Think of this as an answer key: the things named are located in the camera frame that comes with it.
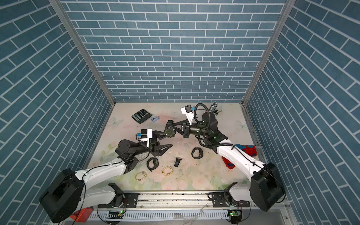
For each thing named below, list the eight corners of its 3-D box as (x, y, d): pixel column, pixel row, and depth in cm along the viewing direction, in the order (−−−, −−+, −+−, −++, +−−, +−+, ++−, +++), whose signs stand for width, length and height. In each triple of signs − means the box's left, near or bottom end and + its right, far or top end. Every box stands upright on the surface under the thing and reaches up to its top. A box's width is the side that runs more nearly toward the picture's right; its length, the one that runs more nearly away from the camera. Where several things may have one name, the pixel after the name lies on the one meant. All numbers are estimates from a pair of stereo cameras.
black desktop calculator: (132, 118, 112) (131, 116, 110) (144, 109, 118) (143, 108, 116) (139, 124, 107) (139, 123, 106) (152, 115, 113) (151, 114, 112)
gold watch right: (161, 175, 84) (161, 174, 82) (162, 167, 87) (162, 165, 86) (172, 175, 84) (172, 174, 82) (173, 167, 88) (172, 165, 86)
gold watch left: (137, 182, 82) (136, 181, 80) (135, 176, 84) (134, 175, 82) (147, 176, 84) (147, 175, 82) (145, 170, 86) (144, 169, 84)
